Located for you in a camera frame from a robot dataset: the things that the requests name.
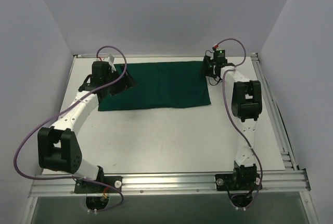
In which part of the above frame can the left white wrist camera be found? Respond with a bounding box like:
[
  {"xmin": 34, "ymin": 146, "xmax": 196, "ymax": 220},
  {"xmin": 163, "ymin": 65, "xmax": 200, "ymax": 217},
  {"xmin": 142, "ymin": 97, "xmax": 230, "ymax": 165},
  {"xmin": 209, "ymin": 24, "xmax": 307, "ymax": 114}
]
[{"xmin": 104, "ymin": 54, "xmax": 117, "ymax": 72}]

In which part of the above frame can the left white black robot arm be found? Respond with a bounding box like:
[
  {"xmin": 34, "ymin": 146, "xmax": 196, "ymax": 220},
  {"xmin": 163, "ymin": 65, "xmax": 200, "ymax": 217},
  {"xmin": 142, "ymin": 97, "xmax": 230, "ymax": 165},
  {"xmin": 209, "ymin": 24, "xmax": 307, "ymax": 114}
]
[{"xmin": 37, "ymin": 59, "xmax": 137, "ymax": 192}]

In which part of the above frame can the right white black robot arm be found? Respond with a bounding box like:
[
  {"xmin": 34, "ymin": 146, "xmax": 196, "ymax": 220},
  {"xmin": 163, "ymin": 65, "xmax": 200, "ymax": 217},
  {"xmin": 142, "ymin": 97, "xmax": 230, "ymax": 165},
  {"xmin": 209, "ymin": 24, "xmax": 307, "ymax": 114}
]
[{"xmin": 200, "ymin": 48, "xmax": 262, "ymax": 189}]

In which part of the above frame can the aluminium rail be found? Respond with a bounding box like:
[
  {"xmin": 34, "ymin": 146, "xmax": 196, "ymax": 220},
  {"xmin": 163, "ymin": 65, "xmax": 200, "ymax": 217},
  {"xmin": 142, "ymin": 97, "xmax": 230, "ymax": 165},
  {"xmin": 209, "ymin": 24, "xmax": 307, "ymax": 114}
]
[
  {"xmin": 29, "ymin": 170, "xmax": 311, "ymax": 197},
  {"xmin": 73, "ymin": 53, "xmax": 257, "ymax": 58},
  {"xmin": 250, "ymin": 53, "xmax": 299, "ymax": 170}
]

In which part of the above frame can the front aluminium rail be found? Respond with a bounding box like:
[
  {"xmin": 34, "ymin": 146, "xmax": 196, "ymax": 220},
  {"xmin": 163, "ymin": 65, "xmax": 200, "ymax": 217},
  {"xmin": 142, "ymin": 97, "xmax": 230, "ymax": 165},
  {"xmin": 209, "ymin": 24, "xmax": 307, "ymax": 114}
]
[{"xmin": 29, "ymin": 170, "xmax": 311, "ymax": 197}]

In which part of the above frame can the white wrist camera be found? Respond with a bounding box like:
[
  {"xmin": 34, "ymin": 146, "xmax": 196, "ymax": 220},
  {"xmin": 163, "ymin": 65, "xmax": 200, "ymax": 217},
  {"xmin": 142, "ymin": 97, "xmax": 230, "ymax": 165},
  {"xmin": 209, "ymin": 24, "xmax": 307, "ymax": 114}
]
[
  {"xmin": 104, "ymin": 54, "xmax": 117, "ymax": 72},
  {"xmin": 212, "ymin": 44, "xmax": 222, "ymax": 52}
]

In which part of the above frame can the back aluminium rail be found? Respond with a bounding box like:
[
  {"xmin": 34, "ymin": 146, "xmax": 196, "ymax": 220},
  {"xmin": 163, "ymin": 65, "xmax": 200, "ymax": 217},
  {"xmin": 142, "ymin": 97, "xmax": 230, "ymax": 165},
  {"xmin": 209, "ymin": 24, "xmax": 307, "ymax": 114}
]
[{"xmin": 73, "ymin": 53, "xmax": 257, "ymax": 58}]

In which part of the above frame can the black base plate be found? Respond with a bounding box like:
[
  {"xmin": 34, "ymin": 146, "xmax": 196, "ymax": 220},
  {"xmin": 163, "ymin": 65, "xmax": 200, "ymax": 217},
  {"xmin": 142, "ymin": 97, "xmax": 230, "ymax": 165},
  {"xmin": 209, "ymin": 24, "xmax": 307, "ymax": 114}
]
[
  {"xmin": 74, "ymin": 176, "xmax": 123, "ymax": 194},
  {"xmin": 214, "ymin": 173, "xmax": 262, "ymax": 191}
]

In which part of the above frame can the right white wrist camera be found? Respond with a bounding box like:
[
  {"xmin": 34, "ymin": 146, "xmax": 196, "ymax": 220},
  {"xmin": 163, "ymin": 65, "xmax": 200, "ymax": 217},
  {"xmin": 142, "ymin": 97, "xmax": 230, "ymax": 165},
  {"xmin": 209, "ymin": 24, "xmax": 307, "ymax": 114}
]
[{"xmin": 212, "ymin": 44, "xmax": 222, "ymax": 52}]

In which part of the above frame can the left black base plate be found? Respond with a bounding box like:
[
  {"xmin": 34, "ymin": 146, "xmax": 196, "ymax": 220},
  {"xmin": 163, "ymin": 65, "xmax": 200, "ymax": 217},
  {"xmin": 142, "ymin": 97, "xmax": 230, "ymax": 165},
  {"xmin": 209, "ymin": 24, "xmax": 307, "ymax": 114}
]
[{"xmin": 74, "ymin": 176, "xmax": 123, "ymax": 194}]

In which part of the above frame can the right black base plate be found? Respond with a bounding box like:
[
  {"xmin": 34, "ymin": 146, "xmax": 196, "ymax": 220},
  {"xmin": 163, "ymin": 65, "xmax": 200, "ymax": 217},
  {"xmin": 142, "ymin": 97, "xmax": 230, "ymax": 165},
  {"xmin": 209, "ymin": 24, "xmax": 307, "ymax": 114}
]
[{"xmin": 214, "ymin": 173, "xmax": 262, "ymax": 191}]

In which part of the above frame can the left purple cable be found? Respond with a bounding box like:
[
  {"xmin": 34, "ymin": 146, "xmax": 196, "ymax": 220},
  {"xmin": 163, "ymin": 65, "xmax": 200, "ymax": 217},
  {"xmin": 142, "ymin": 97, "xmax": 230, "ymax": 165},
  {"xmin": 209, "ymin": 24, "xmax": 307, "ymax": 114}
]
[{"xmin": 13, "ymin": 45, "xmax": 128, "ymax": 213}]

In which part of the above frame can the right aluminium rail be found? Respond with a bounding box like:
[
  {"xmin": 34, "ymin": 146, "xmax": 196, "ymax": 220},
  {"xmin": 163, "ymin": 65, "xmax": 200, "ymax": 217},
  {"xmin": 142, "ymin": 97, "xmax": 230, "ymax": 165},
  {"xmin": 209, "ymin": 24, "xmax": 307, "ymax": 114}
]
[{"xmin": 250, "ymin": 53, "xmax": 299, "ymax": 170}]

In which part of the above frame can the green surgical cloth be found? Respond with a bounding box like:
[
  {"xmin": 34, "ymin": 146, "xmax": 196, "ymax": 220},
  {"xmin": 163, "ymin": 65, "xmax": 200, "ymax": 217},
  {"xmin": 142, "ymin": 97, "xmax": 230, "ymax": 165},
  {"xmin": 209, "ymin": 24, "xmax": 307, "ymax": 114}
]
[{"xmin": 98, "ymin": 61, "xmax": 211, "ymax": 111}]

